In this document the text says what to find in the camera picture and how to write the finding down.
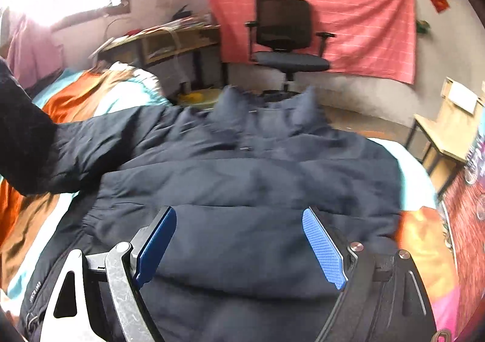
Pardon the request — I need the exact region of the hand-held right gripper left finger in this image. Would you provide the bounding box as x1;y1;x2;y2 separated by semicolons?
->
40;206;177;342

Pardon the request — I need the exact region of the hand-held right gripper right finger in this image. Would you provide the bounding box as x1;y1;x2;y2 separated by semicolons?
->
302;206;436;342

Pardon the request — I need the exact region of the navy puffer jacket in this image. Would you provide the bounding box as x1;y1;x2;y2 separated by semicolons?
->
17;84;404;342

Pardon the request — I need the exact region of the person's left forearm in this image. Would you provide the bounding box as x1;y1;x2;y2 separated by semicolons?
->
0;58;57;191

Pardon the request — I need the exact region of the printed blanket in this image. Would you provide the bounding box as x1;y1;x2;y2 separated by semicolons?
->
436;130;485;342

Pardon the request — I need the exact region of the yellow basin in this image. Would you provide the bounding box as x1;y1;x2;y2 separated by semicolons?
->
178;88;220;109

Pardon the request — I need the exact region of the striped bed sheet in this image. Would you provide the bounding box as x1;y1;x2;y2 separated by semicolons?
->
0;62;461;342

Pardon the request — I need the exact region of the small wooden chair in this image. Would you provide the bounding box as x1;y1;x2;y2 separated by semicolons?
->
403;77;485;195

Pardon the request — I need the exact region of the black office chair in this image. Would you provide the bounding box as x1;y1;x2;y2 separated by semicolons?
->
244;0;336;96

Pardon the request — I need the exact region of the wooden desk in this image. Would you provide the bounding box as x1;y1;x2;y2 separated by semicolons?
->
89;22;228;100

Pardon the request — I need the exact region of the white box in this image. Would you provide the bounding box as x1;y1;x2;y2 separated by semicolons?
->
447;79;480;113

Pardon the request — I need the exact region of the pink curtain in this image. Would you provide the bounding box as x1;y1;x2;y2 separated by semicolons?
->
5;14;65;81

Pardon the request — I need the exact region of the pink checked wall cloth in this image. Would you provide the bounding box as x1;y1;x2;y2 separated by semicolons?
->
201;0;416;85

